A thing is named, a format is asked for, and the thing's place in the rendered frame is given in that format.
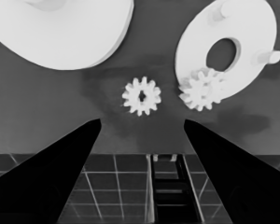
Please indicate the small white toothed gear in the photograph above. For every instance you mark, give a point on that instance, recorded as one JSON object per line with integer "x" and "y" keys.
{"x": 193, "y": 95}
{"x": 133, "y": 97}

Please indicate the large thick white disc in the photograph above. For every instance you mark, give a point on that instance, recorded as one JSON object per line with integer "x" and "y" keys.
{"x": 68, "y": 37}

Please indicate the white round carrier with pins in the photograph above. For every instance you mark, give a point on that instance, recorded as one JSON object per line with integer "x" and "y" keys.
{"x": 255, "y": 28}

